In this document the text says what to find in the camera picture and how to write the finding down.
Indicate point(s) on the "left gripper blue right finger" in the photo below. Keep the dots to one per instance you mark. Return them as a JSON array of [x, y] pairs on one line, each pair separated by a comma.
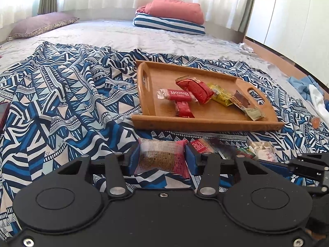
[[215, 170]]

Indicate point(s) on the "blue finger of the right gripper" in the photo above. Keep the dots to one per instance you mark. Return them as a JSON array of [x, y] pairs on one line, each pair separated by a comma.
[[283, 170]]

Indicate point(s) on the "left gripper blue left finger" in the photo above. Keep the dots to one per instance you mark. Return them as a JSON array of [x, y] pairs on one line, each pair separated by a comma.
[[114, 167]]

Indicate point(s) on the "long red snack bar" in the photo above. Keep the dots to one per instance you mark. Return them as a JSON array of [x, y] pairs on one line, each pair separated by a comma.
[[214, 145]]

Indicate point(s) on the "clear nut snack packet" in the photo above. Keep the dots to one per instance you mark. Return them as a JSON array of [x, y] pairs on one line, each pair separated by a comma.
[[263, 151]]

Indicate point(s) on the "pink mesh snack packet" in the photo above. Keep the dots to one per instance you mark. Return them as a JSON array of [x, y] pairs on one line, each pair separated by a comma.
[[168, 156]]

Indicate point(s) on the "small dark red bar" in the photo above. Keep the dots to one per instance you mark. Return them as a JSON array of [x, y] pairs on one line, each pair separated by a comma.
[[183, 110]]

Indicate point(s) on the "yellow snack packet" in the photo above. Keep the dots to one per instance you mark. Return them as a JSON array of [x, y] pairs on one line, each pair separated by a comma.
[[221, 96]]

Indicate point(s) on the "brown chocolate nut bar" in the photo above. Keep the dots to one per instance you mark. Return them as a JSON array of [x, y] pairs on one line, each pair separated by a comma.
[[243, 103]]

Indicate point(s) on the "red nut snack packet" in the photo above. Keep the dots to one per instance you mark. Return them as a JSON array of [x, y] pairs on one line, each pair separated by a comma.
[[198, 88]]

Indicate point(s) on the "red Biscoff biscuit packet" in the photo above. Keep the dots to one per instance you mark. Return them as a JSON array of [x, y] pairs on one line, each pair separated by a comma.
[[176, 95]]

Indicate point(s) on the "green wasabi peas packet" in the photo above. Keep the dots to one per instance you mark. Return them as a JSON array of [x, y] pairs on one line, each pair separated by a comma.
[[245, 153]]

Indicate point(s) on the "small orange object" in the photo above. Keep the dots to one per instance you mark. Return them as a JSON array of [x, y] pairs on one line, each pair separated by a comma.
[[315, 121]]

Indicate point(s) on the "light blue cloth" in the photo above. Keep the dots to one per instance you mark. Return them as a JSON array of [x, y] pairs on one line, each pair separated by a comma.
[[302, 86]]

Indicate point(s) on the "blue white patterned cloth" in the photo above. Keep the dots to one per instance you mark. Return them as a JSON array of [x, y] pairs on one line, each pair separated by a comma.
[[70, 100]]

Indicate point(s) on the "grey bed sheet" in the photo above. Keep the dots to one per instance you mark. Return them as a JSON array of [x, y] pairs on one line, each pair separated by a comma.
[[123, 36]]

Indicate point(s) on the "crumpled white wrapper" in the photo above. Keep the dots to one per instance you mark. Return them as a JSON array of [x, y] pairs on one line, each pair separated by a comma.
[[246, 49]]

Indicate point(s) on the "blue white striped pillow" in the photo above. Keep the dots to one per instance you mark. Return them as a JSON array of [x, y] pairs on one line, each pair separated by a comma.
[[174, 25]]

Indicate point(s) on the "red pillow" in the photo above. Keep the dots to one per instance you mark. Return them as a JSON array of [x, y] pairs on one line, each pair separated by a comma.
[[174, 9]]

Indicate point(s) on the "white wardrobe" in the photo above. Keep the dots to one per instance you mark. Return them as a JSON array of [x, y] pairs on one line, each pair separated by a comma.
[[297, 29]]

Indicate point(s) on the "grey green drape right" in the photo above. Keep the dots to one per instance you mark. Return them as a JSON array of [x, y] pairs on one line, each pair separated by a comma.
[[246, 16]]

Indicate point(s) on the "purple pillow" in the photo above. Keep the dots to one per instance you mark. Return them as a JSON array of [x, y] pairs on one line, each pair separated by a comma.
[[40, 24]]

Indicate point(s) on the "wooden bed frame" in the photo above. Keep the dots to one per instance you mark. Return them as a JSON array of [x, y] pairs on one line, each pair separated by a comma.
[[284, 64]]

